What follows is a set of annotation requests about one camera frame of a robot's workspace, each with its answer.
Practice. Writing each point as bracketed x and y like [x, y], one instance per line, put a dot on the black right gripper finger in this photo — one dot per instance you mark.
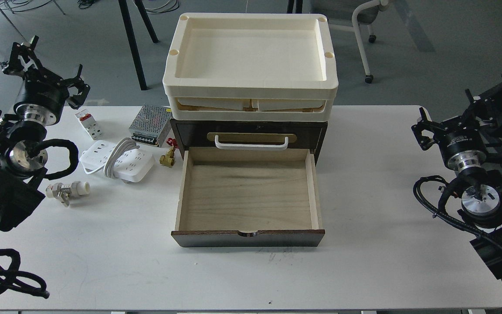
[477, 114]
[427, 132]

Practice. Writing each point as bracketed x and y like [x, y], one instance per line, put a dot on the open light wooden drawer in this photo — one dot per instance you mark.
[248, 198]

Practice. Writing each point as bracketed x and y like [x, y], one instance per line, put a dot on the brass valve red handle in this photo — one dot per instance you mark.
[168, 159]

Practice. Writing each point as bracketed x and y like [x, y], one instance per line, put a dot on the cream plastic stacked trays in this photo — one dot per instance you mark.
[251, 67]

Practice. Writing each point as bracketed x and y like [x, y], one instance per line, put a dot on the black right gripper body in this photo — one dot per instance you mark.
[455, 138]

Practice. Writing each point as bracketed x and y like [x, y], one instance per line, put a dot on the white red circuit breaker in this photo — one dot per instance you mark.
[89, 123]

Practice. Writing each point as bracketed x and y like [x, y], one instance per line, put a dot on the metal mesh power supply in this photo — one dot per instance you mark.
[151, 125]

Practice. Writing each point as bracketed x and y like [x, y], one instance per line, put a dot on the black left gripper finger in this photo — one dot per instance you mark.
[77, 100]
[23, 61]

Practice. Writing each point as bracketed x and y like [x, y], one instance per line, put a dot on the grey metal chair legs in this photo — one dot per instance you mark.
[9, 6]

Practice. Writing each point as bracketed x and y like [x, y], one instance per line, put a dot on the white power strip with cable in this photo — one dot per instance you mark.
[124, 161]

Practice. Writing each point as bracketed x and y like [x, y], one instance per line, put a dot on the white plastic pipe valve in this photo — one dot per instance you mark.
[63, 192]

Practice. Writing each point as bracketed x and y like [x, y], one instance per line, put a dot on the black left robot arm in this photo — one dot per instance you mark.
[27, 157]

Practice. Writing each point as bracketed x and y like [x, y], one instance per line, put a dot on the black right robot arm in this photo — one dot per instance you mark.
[472, 201]

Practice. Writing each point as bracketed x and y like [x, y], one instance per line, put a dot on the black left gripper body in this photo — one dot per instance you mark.
[36, 91]

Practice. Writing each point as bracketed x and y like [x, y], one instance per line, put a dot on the white office chair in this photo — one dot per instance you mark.
[348, 15]

